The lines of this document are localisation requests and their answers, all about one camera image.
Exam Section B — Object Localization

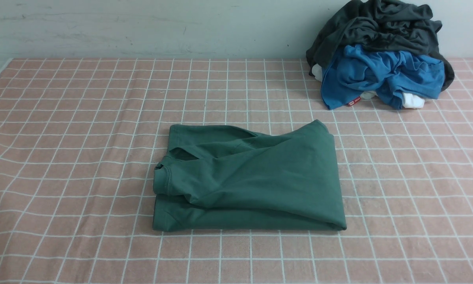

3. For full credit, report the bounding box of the dark grey garment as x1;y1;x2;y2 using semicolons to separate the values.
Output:
305;0;455;91

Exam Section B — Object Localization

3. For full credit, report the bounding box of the blue garment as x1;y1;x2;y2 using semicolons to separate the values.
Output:
321;45;445;110

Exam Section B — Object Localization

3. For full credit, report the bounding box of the pink grid tablecloth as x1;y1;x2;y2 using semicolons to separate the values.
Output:
0;59;473;284

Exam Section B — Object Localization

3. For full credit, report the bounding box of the green long-sleeve top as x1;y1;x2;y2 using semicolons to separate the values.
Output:
153;120;348;232

